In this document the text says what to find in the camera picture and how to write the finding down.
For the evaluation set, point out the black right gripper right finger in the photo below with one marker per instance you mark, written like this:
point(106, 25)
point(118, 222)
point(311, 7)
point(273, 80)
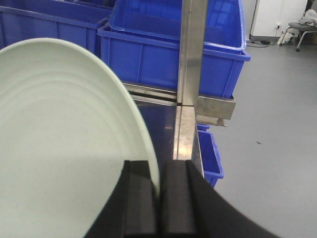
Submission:
point(191, 208)

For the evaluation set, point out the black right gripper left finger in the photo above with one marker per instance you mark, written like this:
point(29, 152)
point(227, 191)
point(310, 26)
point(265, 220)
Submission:
point(130, 211)

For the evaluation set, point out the light green plate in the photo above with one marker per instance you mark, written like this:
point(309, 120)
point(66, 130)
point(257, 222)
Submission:
point(67, 124)

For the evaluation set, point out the blue bin under table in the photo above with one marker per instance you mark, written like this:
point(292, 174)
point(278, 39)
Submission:
point(211, 158)

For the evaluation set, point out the blue plastic bin right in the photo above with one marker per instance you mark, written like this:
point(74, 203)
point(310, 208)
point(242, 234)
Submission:
point(141, 43)

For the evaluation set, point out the blue plastic bin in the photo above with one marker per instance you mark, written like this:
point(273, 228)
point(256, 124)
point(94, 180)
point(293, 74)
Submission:
point(67, 20)
point(141, 43)

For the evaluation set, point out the blue plastic bin left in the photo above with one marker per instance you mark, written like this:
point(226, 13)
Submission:
point(67, 20)

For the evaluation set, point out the grey office chair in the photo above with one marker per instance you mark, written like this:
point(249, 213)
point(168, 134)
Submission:
point(303, 30)

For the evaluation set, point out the grey white cloth on chair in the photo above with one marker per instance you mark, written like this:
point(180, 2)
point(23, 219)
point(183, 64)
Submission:
point(309, 18)

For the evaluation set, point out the stainless steel shelf frame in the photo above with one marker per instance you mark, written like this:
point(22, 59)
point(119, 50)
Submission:
point(202, 109)

